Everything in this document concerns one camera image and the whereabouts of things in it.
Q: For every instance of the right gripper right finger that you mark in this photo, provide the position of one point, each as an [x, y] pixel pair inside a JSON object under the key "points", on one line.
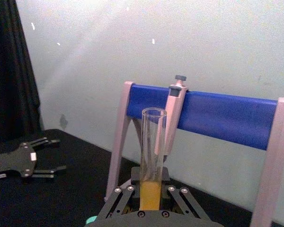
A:
{"points": [[180, 201]]}

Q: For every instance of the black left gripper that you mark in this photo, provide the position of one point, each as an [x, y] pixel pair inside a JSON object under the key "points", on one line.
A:
{"points": [[16, 160]]}

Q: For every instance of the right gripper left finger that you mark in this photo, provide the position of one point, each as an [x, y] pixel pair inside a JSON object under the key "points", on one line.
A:
{"points": [[119, 201]]}

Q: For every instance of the glass tube with yellow liquid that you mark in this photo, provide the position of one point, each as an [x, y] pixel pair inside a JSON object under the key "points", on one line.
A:
{"points": [[151, 196]]}

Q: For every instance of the pale grey pipette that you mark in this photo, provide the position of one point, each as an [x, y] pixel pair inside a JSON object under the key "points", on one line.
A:
{"points": [[174, 113]]}

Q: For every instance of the black curtain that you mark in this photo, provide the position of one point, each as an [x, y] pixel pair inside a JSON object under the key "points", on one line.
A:
{"points": [[9, 71]]}

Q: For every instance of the pipette stand with blue bar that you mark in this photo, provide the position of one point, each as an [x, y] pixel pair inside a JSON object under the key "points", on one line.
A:
{"points": [[227, 118]]}

